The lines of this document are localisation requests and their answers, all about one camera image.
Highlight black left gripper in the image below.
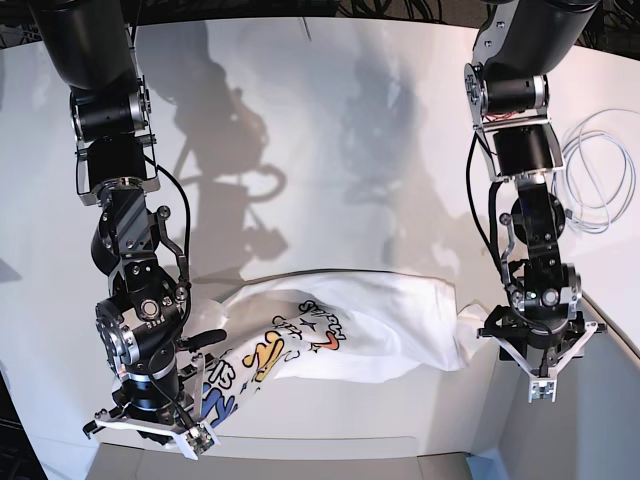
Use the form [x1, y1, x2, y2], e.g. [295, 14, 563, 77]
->
[494, 317, 585, 378]

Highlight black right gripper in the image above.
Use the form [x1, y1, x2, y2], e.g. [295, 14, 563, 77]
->
[112, 369, 195, 429]

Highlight white printed t-shirt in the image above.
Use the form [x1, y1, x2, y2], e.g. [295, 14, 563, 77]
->
[193, 271, 488, 427]

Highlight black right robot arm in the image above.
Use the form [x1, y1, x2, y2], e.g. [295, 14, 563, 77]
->
[29, 1, 209, 456]

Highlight grey partition panel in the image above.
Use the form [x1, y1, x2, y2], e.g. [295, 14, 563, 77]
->
[467, 297, 639, 479]

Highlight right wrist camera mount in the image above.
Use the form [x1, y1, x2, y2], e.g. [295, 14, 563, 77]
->
[83, 353, 219, 460]

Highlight coiled white cable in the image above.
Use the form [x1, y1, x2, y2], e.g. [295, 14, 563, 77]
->
[549, 109, 638, 235]

